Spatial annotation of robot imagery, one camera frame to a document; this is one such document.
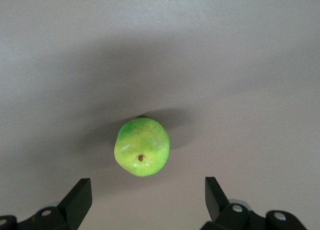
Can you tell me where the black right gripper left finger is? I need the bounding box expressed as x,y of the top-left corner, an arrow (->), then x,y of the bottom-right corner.
0,177 -> 93,230

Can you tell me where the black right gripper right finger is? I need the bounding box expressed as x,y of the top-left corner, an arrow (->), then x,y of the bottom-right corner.
199,176 -> 308,230

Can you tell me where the green toy apple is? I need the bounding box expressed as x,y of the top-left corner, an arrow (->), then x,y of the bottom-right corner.
113,117 -> 171,177

